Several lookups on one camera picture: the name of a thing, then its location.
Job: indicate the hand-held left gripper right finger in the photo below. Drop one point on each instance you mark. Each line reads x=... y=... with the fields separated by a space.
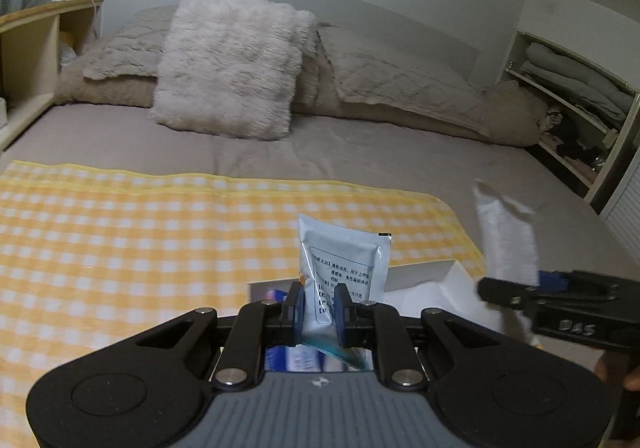
x=342 y=315

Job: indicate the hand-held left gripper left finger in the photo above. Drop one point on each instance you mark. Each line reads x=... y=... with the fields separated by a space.
x=297 y=315

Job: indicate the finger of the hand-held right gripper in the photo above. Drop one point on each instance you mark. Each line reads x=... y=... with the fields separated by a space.
x=552 y=280
x=505 y=292

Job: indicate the blue and white packet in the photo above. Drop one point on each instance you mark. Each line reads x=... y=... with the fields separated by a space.
x=295 y=358

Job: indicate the white textured cloth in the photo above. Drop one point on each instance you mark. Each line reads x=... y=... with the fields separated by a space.
x=505 y=238

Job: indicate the white face mask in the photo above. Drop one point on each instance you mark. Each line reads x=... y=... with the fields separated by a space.
x=450 y=300

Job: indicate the silver foil sachet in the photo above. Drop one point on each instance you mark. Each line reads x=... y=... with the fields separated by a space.
x=345 y=258

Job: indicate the white box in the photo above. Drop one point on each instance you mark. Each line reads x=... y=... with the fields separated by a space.
x=420 y=275

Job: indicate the person's right hand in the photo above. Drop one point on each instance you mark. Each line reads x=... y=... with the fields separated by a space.
x=622 y=370

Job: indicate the white louvred door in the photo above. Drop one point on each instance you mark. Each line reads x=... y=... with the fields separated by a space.
x=625 y=223

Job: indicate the dark clothes pile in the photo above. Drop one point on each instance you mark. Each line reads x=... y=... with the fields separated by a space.
x=570 y=138

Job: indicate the bed with taupe sheet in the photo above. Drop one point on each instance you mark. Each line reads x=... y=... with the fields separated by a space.
x=350 y=163

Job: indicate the yellow checked mat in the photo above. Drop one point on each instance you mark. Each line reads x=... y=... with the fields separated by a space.
x=150 y=238

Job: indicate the beige quilted pillows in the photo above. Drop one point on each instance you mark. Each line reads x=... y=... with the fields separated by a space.
x=510 y=118

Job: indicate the folded grey blankets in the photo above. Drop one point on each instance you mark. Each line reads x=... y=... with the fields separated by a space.
x=575 y=78

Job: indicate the beige quilted pillow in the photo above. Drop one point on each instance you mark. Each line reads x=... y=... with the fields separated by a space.
x=390 y=78
x=125 y=48

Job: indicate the fluffy cream cushion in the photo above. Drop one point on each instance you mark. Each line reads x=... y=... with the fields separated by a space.
x=225 y=68

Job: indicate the white open cabinet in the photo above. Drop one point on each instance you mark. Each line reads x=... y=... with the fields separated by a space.
x=550 y=13

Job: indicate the white headboard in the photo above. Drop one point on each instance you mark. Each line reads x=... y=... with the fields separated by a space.
x=380 y=13

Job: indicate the white plastic bag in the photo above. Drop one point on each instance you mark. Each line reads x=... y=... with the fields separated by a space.
x=67 y=55

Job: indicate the wooden bedside shelf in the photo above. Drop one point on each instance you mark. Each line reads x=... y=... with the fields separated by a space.
x=30 y=53

